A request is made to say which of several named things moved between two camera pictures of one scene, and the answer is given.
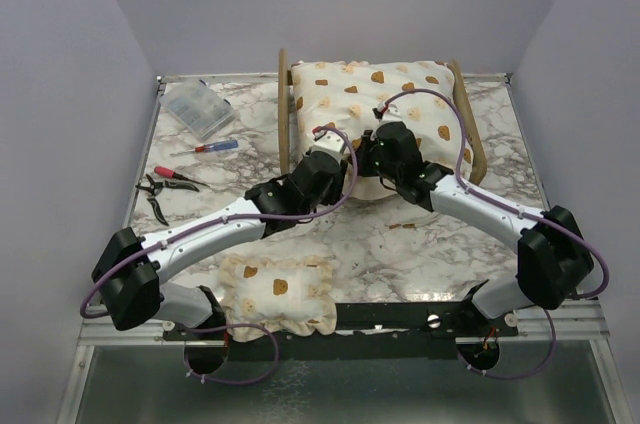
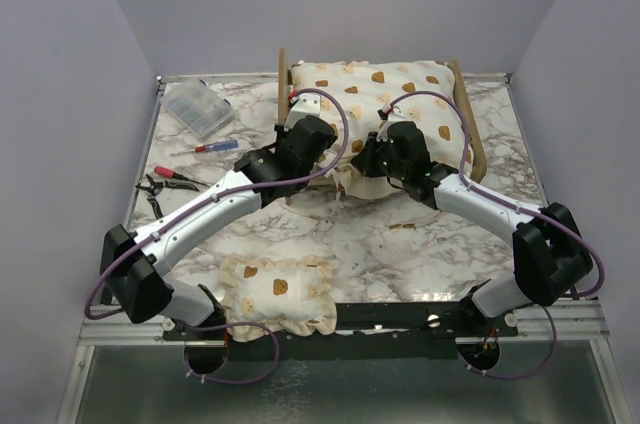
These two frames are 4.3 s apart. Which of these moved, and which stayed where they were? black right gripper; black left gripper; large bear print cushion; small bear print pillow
Moved: black left gripper
Stayed: small bear print pillow; large bear print cushion; black right gripper
